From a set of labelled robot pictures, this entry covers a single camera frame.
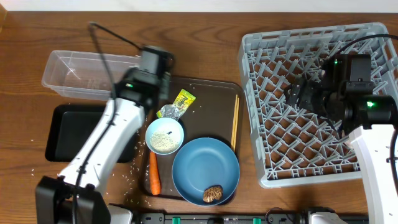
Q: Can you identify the yellow green foil wrapper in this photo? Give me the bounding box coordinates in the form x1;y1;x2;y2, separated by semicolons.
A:
156;89;196;121

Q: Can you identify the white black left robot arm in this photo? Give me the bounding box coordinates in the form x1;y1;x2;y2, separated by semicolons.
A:
35;45;174;223

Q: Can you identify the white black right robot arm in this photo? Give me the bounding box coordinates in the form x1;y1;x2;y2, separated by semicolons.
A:
284;54;397;223

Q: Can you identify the grey dishwasher rack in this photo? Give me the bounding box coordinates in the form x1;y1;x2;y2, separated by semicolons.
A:
238;22;397;188

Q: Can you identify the light blue rice bowl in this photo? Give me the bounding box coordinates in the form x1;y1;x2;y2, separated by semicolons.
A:
145;118;185;155

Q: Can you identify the dark brown tray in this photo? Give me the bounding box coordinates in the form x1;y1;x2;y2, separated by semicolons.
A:
157;77;243;200

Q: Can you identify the clear plastic bin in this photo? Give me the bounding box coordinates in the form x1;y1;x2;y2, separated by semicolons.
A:
41;49;144;101

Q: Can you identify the blue plate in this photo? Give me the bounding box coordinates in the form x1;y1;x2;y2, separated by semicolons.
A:
172;138;240;207

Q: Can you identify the black bin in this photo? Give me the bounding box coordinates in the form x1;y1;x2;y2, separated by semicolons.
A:
45;104;139;163

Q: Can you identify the orange carrot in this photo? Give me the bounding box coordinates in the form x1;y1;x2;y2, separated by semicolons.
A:
149;152;161;195

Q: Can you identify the brown shiitake mushroom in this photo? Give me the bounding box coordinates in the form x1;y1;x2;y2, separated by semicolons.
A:
203;185;223;203

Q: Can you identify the black camera cable right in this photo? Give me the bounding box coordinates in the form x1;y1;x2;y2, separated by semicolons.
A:
332;33;398;60

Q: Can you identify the black rail with green clips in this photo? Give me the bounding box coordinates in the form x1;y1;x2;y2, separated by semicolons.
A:
108;203;371;224

